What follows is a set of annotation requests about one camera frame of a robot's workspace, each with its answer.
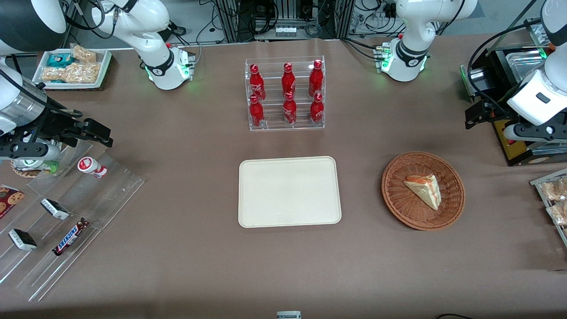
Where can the red cookie packet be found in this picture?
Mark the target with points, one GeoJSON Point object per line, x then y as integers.
{"type": "Point", "coordinates": [9, 201]}

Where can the triangular sandwich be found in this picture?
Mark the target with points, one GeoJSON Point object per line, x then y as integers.
{"type": "Point", "coordinates": [425, 190]}

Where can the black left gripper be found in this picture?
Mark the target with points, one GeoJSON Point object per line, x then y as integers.
{"type": "Point", "coordinates": [495, 111]}

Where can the aluminium frame equipment cabinet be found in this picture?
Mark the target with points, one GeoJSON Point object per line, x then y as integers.
{"type": "Point", "coordinates": [248, 17]}

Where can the brown Snickers bar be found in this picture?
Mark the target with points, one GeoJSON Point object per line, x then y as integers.
{"type": "Point", "coordinates": [71, 237]}

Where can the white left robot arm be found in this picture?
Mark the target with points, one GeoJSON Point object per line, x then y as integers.
{"type": "Point", "coordinates": [416, 26]}

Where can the white label tag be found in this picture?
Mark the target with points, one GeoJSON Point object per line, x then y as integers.
{"type": "Point", "coordinates": [289, 315]}

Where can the black white snack bar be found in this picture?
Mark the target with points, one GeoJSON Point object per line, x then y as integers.
{"type": "Point", "coordinates": [23, 239]}
{"type": "Point", "coordinates": [55, 209]}

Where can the white red yogurt bottle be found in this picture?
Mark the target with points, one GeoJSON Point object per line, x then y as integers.
{"type": "Point", "coordinates": [91, 167]}

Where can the clear wrapped pastry packet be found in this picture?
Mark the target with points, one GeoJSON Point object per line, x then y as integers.
{"type": "Point", "coordinates": [556, 189]}
{"type": "Point", "coordinates": [559, 213]}

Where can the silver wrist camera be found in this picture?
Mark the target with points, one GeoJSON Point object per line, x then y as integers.
{"type": "Point", "coordinates": [31, 150]}
{"type": "Point", "coordinates": [531, 132]}

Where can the white power strip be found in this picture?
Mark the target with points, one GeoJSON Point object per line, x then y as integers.
{"type": "Point", "coordinates": [286, 32]}

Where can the teal snack packet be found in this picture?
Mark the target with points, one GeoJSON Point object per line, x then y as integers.
{"type": "Point", "coordinates": [59, 60]}

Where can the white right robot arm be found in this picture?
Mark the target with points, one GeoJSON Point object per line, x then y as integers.
{"type": "Point", "coordinates": [155, 26]}

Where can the brown wicker basket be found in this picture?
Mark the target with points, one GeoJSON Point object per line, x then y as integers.
{"type": "Point", "coordinates": [398, 195]}

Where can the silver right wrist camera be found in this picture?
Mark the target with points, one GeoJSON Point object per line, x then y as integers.
{"type": "Point", "coordinates": [31, 150]}

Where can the small woven coaster basket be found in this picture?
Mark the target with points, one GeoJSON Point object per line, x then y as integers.
{"type": "Point", "coordinates": [26, 169]}

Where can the beige plastic tray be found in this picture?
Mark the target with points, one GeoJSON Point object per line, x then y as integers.
{"type": "Point", "coordinates": [288, 190]}

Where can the large rice cracker pack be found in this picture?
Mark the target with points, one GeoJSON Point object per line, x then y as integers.
{"type": "Point", "coordinates": [83, 73]}

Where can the white rectangular snack tray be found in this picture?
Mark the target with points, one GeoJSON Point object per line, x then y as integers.
{"type": "Point", "coordinates": [104, 66]}

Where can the small rice cracker pack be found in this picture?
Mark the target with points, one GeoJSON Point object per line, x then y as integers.
{"type": "Point", "coordinates": [84, 54]}
{"type": "Point", "coordinates": [53, 74]}

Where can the black food warmer machine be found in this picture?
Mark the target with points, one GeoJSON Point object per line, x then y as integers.
{"type": "Point", "coordinates": [516, 153]}

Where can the clear acrylic tiered display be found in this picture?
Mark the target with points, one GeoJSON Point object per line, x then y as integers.
{"type": "Point", "coordinates": [106, 199]}

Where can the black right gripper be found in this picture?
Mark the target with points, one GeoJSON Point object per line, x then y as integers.
{"type": "Point", "coordinates": [54, 124]}

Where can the clear steel food pan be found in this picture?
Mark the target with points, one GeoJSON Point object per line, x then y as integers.
{"type": "Point", "coordinates": [525, 62]}

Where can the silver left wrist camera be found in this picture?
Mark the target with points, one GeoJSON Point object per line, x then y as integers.
{"type": "Point", "coordinates": [531, 132]}

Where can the red cola bottle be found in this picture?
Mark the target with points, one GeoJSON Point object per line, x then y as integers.
{"type": "Point", "coordinates": [289, 110]}
{"type": "Point", "coordinates": [256, 113]}
{"type": "Point", "coordinates": [316, 110]}
{"type": "Point", "coordinates": [316, 79]}
{"type": "Point", "coordinates": [288, 82]}
{"type": "Point", "coordinates": [256, 84]}

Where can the clear acrylic bottle rack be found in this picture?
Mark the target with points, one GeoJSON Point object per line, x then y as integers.
{"type": "Point", "coordinates": [274, 126]}

